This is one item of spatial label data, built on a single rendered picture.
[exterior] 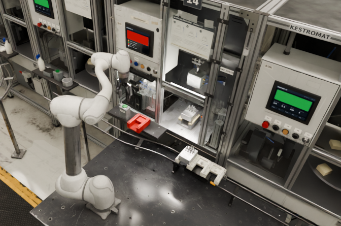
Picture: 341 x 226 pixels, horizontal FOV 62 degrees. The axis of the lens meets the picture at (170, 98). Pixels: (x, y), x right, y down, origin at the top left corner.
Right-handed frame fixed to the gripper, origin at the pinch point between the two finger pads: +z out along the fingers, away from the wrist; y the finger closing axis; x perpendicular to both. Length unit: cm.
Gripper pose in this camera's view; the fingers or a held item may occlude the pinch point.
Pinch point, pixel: (124, 96)
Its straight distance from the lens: 234.8
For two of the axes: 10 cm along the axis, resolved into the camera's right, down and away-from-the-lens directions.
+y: -8.3, -3.8, 4.0
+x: -5.5, 4.8, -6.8
